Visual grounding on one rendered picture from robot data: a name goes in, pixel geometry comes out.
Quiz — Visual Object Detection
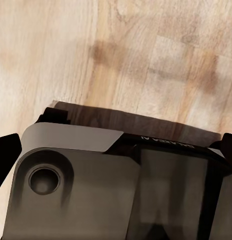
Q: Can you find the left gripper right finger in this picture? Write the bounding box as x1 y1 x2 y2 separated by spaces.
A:
219 133 232 167

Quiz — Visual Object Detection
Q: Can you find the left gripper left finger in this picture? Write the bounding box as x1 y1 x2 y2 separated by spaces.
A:
0 133 22 187

